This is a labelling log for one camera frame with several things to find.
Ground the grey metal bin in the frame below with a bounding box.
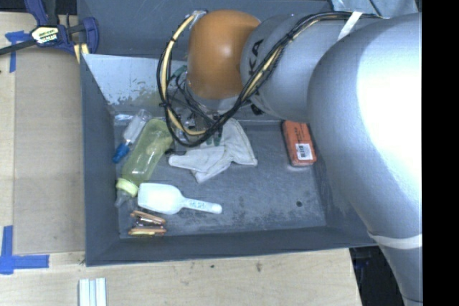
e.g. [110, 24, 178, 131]
[75, 0, 378, 267]

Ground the orange flat block with label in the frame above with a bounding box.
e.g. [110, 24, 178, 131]
[280, 120, 318, 168]

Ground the white plastic scoop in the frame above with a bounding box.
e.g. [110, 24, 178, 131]
[136, 182, 224, 216]

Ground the clear bottle with blue cap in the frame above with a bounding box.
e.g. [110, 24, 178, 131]
[112, 108, 152, 165]

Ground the yellow-green baby bottle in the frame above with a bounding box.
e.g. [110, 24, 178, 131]
[114, 118, 175, 209]

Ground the pale wood flat board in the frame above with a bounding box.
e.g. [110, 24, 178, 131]
[12, 14, 87, 256]

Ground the white cloth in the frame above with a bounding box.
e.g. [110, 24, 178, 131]
[168, 118, 259, 185]

